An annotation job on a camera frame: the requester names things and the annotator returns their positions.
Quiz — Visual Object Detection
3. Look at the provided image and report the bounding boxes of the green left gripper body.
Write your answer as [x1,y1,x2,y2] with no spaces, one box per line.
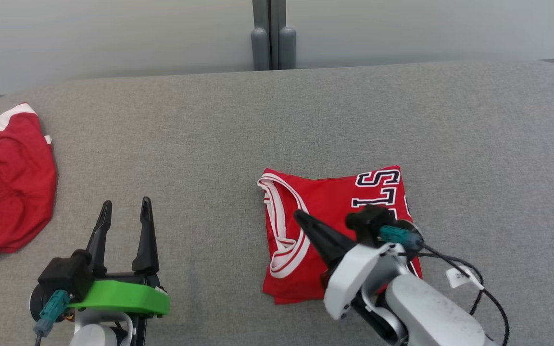
[67,272,171,318]

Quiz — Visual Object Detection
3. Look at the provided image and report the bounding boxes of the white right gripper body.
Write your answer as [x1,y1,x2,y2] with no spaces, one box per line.
[324,242,408,321]

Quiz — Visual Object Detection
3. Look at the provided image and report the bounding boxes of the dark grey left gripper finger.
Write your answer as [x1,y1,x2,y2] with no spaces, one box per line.
[131,196,160,275]
[86,200,113,277]

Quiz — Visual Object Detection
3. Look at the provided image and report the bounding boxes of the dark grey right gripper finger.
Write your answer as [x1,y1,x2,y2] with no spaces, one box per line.
[293,210,357,270]

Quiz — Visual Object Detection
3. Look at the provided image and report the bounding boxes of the red white lettered jersey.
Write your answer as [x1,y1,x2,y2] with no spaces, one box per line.
[257,166,425,306]

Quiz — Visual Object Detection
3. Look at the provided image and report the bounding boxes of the red shorts with white stripe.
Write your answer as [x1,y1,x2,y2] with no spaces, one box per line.
[0,102,58,275]

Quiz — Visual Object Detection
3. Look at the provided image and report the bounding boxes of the teal right camera connector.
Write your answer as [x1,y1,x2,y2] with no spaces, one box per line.
[378,224,425,253]

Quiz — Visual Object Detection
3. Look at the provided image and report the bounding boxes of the teal camera connector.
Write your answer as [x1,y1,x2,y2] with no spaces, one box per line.
[378,224,425,253]
[34,289,72,337]

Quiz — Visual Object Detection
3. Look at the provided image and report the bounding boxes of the teal left camera connector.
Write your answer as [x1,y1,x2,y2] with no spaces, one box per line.
[34,289,72,337]

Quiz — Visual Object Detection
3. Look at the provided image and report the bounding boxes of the white cable label tag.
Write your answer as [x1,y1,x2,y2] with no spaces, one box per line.
[445,265,485,291]

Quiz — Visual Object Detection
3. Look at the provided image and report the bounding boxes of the grey partition post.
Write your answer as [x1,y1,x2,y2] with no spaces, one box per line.
[251,0,297,72]

